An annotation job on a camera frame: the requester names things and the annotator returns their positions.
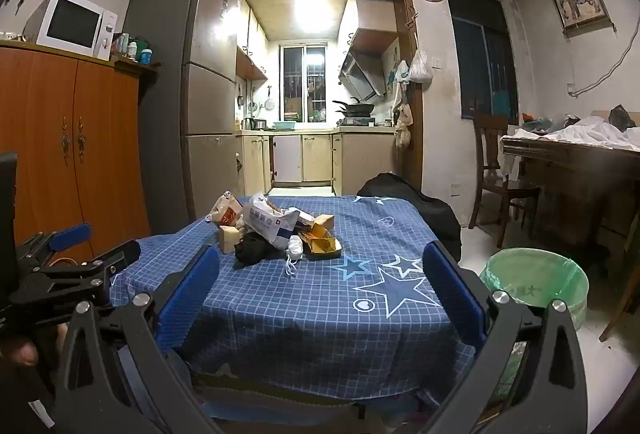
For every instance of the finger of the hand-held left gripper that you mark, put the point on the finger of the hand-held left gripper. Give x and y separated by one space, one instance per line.
115 259
70 237

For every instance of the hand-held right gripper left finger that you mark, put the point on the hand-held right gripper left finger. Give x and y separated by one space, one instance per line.
192 294

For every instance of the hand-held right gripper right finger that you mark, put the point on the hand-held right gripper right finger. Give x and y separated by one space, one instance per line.
452 294

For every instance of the black tissue pack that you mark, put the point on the black tissue pack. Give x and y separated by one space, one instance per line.
252 246

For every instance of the green-lined waste bin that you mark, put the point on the green-lined waste bin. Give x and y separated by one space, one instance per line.
535 274

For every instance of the orange white paper bag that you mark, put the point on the orange white paper bag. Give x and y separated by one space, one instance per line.
227 213

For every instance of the white plastic mailer bag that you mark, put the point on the white plastic mailer bag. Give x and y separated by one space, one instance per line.
267 221

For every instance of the white face mask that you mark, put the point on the white face mask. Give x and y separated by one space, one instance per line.
295 248

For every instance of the small white carton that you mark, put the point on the small white carton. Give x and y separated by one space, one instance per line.
305 217

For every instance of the gold box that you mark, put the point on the gold box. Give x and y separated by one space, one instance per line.
322 246

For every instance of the small tan cardboard box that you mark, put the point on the small tan cardboard box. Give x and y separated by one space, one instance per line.
323 220

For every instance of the person's left hand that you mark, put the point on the person's left hand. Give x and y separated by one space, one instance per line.
20 354

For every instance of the large black bag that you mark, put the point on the large black bag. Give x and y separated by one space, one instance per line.
415 209

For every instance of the orange wooden cabinet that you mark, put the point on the orange wooden cabinet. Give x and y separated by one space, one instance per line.
75 139

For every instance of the blue star-print tablecloth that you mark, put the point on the blue star-print tablecloth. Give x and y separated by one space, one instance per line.
325 314

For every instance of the wooden chair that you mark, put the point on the wooden chair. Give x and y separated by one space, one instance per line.
492 164
622 299

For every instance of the wooden dining table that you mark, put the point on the wooden dining table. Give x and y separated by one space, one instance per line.
575 184

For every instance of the hanging beige cloth bag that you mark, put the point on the hanging beige cloth bag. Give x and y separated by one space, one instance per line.
403 124

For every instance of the beige kitchen base cabinets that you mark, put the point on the beige kitchen base cabinets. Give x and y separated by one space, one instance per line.
315 159

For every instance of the green basin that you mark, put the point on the green basin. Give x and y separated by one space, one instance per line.
285 126

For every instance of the white microwave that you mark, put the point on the white microwave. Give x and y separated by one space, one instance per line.
75 24

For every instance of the pile of coloured clothes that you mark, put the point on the pile of coloured clothes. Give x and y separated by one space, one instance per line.
537 121

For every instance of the teal jar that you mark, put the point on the teal jar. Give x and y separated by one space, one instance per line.
145 56

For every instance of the white bottle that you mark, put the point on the white bottle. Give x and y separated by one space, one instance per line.
132 50

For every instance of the gas stove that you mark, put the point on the gas stove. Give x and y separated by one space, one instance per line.
358 120

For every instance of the black wok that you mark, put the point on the black wok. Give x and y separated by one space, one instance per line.
356 107

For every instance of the white cloth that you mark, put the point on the white cloth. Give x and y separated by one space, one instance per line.
595 131

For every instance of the grey refrigerator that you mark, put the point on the grey refrigerator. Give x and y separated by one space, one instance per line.
210 64

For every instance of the hanging white plastic bag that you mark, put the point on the hanging white plastic bag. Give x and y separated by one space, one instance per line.
420 66

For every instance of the dark window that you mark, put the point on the dark window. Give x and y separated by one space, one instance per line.
482 59

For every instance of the steel range hood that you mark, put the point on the steel range hood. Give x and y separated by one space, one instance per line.
360 74

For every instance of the barred kitchen window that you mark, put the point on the barred kitchen window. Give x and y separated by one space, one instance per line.
302 81

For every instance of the black plastic bag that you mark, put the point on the black plastic bag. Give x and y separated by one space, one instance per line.
622 116

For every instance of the ceiling light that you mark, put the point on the ceiling light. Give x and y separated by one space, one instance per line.
311 11

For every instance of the framed elephant picture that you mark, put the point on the framed elephant picture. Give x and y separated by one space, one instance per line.
580 1

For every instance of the beige wall cabinet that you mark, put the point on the beige wall cabinet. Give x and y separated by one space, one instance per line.
250 44

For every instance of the wall cabinet above hood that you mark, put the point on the wall cabinet above hood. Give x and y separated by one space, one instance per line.
372 26

